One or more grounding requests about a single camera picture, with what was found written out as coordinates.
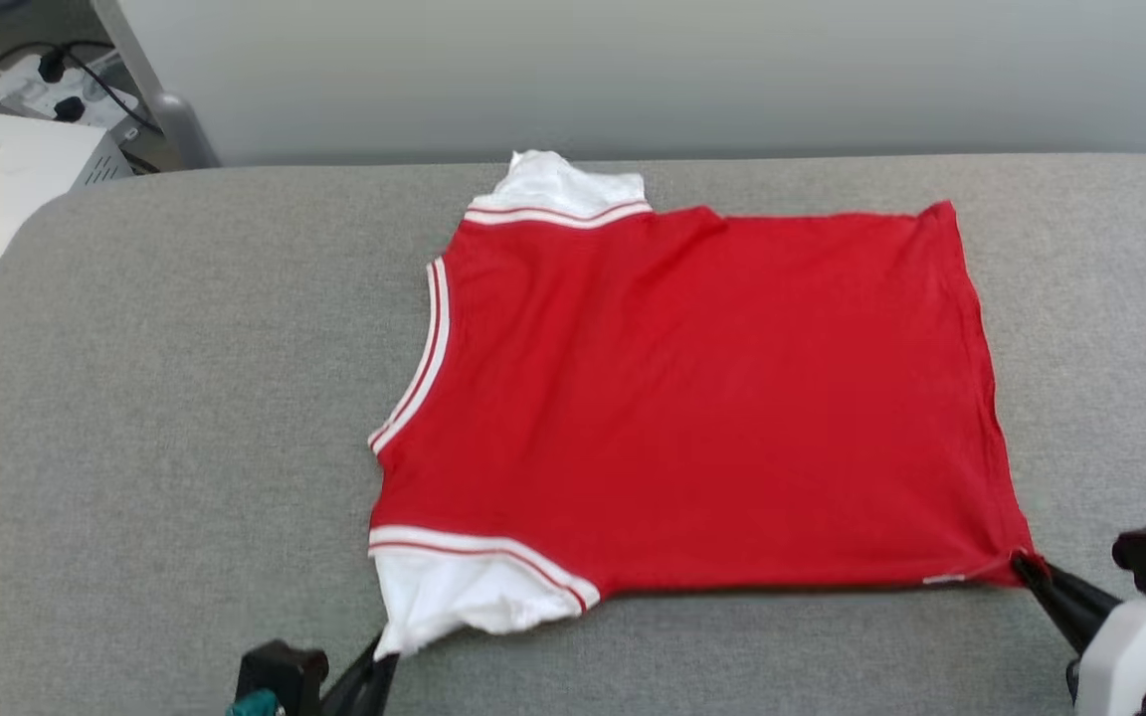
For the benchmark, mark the grey metal partition post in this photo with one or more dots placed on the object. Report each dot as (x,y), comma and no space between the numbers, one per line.
(170,109)

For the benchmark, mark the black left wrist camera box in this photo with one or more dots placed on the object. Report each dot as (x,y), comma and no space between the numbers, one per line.
(280,676)

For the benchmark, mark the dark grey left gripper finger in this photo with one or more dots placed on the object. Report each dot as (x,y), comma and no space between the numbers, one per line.
(346,686)
(382,686)

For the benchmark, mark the red and white shirt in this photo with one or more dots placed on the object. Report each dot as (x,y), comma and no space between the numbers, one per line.
(692,398)

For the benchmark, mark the white equipment box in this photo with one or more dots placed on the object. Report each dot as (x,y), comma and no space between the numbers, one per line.
(16,189)

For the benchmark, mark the white power strip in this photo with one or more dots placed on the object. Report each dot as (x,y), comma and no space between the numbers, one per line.
(31,89)

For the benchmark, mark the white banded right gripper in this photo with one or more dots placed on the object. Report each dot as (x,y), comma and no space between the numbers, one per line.
(1130,656)

